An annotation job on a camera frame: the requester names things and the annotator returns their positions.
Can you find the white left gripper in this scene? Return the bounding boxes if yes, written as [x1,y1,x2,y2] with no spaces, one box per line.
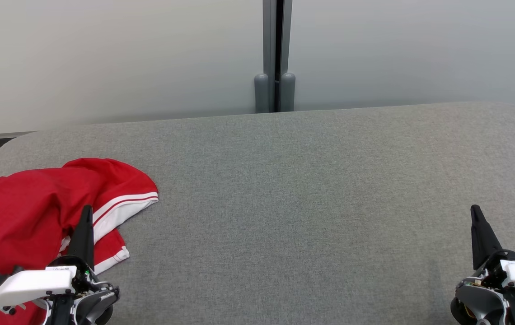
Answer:
[0,204,95,313]

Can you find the red basketball jersey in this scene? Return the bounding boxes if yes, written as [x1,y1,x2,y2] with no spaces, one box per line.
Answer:
[56,158,159,276]

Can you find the red shorts with white hem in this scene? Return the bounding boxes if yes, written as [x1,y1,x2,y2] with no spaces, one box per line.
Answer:
[0,168,104,325]

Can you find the grey cylindrical post cap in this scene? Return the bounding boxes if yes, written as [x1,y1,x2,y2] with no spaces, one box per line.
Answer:
[254,73,270,113]
[280,72,296,112]

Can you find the grey partition frame post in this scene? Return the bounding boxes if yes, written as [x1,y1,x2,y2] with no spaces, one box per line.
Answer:
[263,0,293,112]

